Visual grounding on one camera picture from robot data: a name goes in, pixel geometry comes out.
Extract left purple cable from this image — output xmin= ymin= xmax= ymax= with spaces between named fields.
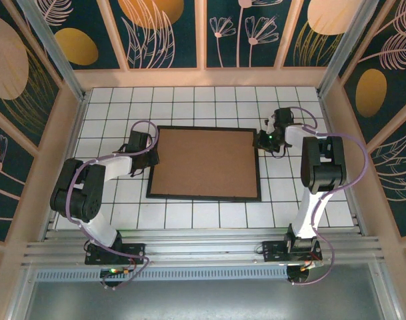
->
xmin=65 ymin=119 xmax=161 ymax=291

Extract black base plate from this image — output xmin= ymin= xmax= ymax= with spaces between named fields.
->
xmin=85 ymin=243 xmax=146 ymax=266
xmin=261 ymin=240 xmax=323 ymax=264

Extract purple cable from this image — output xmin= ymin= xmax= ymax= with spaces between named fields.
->
xmin=65 ymin=119 xmax=161 ymax=291
xmin=291 ymin=106 xmax=369 ymax=287

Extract aluminium corner post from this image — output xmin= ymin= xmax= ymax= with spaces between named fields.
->
xmin=17 ymin=0 xmax=87 ymax=101
xmin=317 ymin=0 xmax=379 ymax=97

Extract aluminium side rail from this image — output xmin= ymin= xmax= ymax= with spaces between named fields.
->
xmin=317 ymin=91 xmax=369 ymax=236
xmin=39 ymin=93 xmax=90 ymax=243

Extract brown backing board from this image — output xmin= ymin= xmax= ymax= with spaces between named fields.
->
xmin=151 ymin=129 xmax=259 ymax=199

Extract grey metal sheet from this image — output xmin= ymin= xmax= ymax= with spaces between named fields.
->
xmin=9 ymin=279 xmax=400 ymax=320

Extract black picture frame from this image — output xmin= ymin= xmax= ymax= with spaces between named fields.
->
xmin=145 ymin=125 xmax=262 ymax=203

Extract aluminium mounting rail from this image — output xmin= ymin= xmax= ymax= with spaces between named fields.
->
xmin=22 ymin=228 xmax=385 ymax=267

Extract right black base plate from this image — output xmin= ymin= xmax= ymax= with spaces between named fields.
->
xmin=261 ymin=240 xmax=323 ymax=264

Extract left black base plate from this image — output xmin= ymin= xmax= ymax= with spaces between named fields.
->
xmin=85 ymin=243 xmax=146 ymax=266

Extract grey slotted cable duct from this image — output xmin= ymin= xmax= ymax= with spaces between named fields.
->
xmin=34 ymin=266 xmax=290 ymax=281

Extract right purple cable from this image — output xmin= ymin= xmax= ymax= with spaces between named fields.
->
xmin=291 ymin=106 xmax=369 ymax=287

